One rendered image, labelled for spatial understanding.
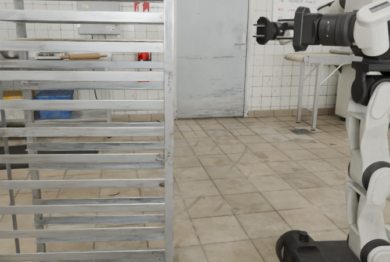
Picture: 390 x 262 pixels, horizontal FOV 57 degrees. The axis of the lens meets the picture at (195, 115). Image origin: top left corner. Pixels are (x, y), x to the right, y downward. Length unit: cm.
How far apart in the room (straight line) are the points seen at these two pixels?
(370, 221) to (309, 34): 93
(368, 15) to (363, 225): 99
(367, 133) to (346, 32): 62
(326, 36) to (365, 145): 66
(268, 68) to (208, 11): 117
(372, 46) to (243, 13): 416
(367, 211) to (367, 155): 23
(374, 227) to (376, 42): 94
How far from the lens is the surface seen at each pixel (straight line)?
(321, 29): 101
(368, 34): 98
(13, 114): 439
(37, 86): 166
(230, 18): 504
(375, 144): 157
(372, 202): 161
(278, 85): 534
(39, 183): 130
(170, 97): 111
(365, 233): 172
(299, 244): 187
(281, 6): 527
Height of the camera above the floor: 119
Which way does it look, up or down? 13 degrees down
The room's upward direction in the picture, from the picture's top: 1 degrees clockwise
